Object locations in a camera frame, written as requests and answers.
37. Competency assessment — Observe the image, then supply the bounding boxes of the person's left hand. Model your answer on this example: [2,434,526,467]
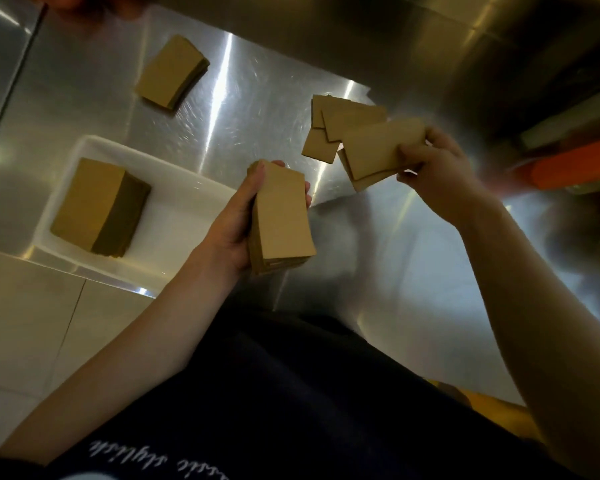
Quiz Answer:
[189,159,313,278]

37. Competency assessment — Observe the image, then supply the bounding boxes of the person's right hand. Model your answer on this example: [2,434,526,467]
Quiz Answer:
[396,125,501,231]

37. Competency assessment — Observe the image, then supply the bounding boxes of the white plastic tray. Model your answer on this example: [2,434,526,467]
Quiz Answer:
[29,134,239,295]

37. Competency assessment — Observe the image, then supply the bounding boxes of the gathered bundle brown paper pieces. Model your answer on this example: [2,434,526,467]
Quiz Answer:
[247,160,317,275]

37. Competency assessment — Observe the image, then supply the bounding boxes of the thin bundle brown paper pieces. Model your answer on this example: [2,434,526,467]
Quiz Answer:
[336,117,427,193]

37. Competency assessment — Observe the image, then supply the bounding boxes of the small cardboard stack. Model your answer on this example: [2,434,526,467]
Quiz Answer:
[135,34,211,111]

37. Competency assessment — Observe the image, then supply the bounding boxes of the person's left forearm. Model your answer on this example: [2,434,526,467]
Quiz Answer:
[0,247,241,465]

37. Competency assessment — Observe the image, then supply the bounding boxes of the person's right forearm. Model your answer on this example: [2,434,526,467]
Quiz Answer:
[455,199,600,480]

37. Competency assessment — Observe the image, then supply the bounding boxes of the orange box at right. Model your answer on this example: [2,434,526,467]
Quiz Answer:
[529,134,600,191]

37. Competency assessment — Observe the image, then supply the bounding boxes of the white tube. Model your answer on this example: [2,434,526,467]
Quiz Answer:
[519,84,600,151]

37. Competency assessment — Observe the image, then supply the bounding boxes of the black printed shirt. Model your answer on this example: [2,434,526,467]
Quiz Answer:
[0,299,581,480]

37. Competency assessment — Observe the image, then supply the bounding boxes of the yellow stool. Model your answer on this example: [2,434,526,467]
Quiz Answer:
[427,378,549,443]

